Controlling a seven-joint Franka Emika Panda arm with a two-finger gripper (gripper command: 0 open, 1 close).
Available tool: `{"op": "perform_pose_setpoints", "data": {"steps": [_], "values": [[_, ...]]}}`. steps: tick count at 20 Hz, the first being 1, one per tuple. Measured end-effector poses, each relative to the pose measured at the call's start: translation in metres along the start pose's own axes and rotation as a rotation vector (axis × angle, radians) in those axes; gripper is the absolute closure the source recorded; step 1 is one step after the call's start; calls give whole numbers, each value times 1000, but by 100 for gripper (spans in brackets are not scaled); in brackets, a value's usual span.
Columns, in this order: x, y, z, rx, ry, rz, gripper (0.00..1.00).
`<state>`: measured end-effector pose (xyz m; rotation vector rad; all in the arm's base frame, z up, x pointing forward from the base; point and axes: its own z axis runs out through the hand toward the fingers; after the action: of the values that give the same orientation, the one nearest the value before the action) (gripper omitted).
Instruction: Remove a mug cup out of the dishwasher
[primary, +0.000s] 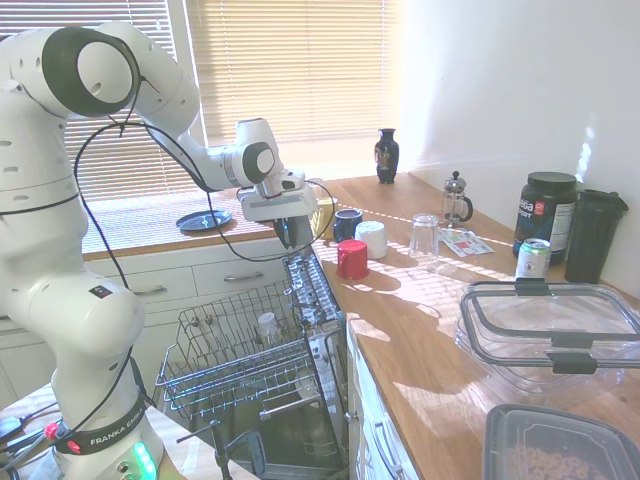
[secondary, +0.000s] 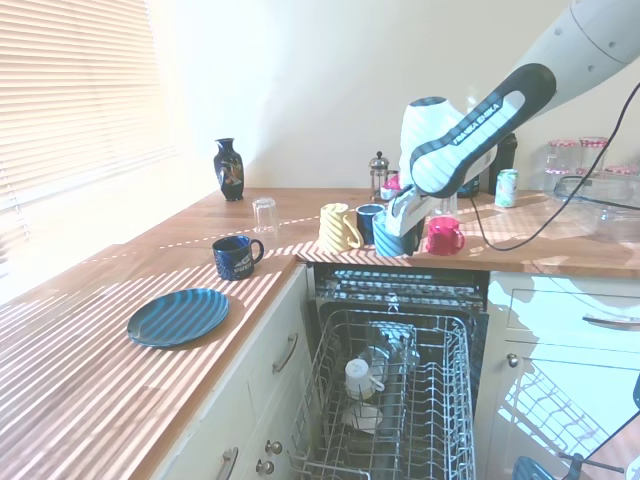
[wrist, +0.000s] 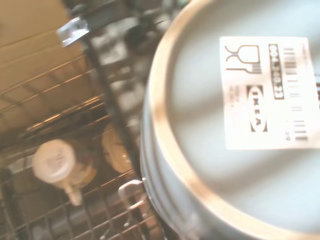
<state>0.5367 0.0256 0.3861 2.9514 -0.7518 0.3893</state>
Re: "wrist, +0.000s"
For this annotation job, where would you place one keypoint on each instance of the grey-blue ceramic mug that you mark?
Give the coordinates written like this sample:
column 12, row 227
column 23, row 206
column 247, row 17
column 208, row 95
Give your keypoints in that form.
column 225, row 175

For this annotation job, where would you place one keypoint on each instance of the small white ceramic mug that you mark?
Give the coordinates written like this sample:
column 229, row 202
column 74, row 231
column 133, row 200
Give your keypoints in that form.
column 53, row 162

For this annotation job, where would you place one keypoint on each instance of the white saucer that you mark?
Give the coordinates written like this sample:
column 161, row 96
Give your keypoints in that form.
column 116, row 150

